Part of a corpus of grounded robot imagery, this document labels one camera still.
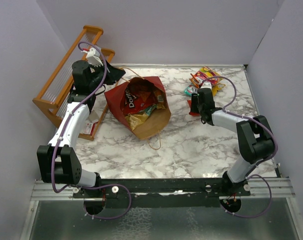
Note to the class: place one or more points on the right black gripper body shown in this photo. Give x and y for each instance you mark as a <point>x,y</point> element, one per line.
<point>196,107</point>

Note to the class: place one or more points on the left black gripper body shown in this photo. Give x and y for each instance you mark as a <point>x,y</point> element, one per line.
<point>98,76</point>

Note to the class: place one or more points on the teal Fox's mint candy bag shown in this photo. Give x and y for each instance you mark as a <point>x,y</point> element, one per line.
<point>191,89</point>

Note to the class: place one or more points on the red snack packet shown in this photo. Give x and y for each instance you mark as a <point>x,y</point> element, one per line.
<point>193,109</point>

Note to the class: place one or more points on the orange Fox's fruits candy bag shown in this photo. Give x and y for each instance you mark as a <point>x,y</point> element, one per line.
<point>205,74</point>

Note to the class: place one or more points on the yellow snack packet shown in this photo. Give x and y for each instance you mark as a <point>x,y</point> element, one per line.
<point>216,88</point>

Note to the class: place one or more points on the red paper bag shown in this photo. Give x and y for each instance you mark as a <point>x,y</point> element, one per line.
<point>159,113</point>

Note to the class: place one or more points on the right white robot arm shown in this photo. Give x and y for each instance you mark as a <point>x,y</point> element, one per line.
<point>255,139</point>

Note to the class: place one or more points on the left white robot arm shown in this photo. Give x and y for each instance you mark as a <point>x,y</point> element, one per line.
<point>58,162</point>

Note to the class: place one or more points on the red Doritos chip bag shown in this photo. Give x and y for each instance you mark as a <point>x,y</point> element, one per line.
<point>137,98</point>

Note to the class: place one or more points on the red white small box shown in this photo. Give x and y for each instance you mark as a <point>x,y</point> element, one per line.
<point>90,123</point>

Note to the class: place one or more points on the orange wooden rack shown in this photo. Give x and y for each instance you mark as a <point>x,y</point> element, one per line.
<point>52,98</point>

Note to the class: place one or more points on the gold snack packet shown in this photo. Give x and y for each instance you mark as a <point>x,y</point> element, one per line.
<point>135,120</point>

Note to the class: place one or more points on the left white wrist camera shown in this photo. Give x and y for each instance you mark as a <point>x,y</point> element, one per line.
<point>93,57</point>

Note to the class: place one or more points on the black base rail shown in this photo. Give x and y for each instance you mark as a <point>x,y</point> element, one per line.
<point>160,193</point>

